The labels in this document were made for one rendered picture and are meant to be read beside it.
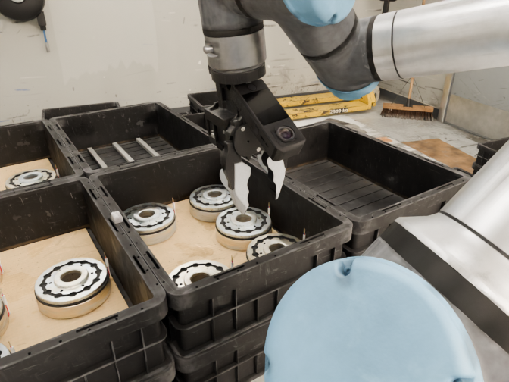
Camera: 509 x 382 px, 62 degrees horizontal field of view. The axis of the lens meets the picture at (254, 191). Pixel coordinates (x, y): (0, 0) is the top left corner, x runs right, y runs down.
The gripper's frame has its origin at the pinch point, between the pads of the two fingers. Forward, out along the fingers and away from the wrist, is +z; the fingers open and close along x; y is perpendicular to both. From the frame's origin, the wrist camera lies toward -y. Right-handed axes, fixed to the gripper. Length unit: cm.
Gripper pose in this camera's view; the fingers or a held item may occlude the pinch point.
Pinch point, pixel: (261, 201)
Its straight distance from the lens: 63.7
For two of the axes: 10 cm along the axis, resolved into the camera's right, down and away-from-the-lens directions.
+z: 1.0, 8.4, 5.3
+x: -8.4, 3.6, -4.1
